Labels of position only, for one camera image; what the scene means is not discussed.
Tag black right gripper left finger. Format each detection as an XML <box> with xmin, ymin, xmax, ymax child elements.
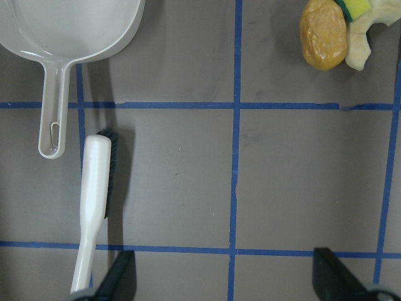
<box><xmin>94</xmin><ymin>251</ymin><xmax>137</xmax><ymax>301</ymax></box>

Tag pale curved foam piece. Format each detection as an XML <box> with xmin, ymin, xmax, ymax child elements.
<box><xmin>345</xmin><ymin>0</ymin><xmax>400</xmax><ymax>71</ymax></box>

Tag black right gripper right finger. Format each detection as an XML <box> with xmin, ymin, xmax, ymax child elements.
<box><xmin>313</xmin><ymin>248</ymin><xmax>400</xmax><ymax>301</ymax></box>

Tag white hand brush black bristles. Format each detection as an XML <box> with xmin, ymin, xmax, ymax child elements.
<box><xmin>70</xmin><ymin>128</ymin><xmax>119</xmax><ymax>294</ymax></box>

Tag beige plastic dustpan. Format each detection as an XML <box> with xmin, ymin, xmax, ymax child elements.
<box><xmin>1</xmin><ymin>1</ymin><xmax>145</xmax><ymax>159</ymax></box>

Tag yellow green sponge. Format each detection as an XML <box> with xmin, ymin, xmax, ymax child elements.
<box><xmin>335</xmin><ymin>0</ymin><xmax>372</xmax><ymax>23</ymax></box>

